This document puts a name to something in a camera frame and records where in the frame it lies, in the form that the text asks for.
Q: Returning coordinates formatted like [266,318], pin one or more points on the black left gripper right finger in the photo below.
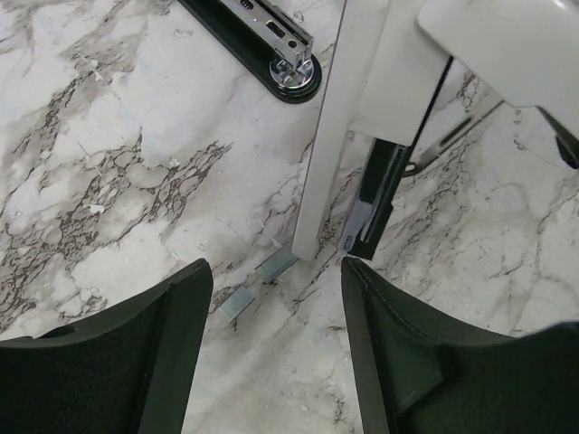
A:
[419,370]

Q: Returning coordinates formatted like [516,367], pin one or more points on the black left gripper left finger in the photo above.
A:
[127,369]

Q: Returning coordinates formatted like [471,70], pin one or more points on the white stapler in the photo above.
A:
[389,63]

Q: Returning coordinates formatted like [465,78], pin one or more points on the staple strip near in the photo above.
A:
[233,306]

